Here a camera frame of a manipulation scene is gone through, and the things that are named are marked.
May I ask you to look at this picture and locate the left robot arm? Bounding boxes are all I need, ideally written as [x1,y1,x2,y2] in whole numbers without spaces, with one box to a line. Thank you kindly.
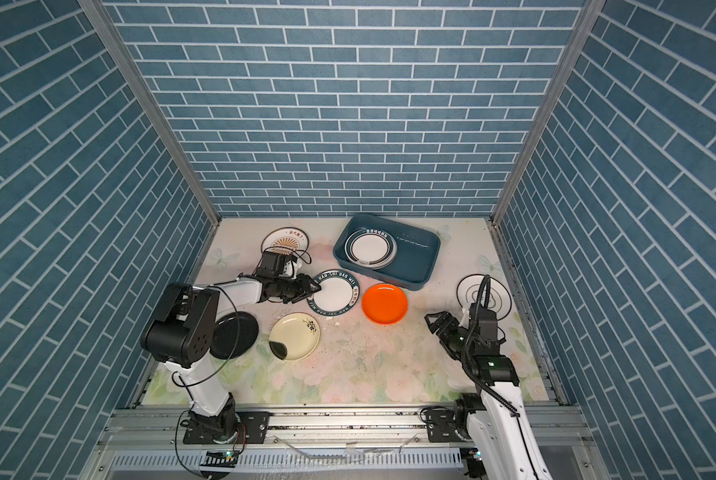
[140,273,321,418]

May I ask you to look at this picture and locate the white plate orange sunburst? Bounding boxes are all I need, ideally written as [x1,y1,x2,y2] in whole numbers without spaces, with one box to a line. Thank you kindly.
[260,227,310,254]

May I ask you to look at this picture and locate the teal plastic bin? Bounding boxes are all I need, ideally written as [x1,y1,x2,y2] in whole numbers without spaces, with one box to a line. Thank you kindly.
[333,214,441,291]

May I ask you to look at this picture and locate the cream plate black mark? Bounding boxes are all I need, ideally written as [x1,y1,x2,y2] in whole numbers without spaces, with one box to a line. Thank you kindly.
[268,313,321,361]

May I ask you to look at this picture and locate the white plate black rings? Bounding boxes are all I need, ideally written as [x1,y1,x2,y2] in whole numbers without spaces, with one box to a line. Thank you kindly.
[455,273,513,320]

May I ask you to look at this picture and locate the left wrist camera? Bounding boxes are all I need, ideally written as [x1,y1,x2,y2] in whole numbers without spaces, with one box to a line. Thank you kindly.
[253,248,302,279]

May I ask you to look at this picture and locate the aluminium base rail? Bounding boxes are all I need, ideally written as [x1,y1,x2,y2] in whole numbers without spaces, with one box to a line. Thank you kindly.
[81,402,608,479]

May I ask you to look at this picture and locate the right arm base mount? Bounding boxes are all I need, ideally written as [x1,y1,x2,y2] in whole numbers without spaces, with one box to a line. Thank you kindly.
[418,406,471,443]

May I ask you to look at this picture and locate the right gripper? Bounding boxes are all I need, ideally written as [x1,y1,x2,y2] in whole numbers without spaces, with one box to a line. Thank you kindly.
[427,309,477,360]

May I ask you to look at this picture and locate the black round plate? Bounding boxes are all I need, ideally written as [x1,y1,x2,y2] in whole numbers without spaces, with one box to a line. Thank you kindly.
[210,312,259,360]

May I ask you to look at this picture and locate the green rim lettered plate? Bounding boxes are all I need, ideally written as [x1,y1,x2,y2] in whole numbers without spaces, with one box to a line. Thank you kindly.
[307,269,361,317]

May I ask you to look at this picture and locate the orange plastic plate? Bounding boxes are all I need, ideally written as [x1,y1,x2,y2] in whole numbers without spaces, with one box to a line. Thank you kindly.
[361,284,408,325]

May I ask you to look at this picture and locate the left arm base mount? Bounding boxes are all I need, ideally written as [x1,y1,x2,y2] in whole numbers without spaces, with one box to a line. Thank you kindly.
[179,411,271,445]

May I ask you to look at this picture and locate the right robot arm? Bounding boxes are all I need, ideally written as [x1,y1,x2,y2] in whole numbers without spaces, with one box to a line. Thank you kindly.
[424,303,552,479]

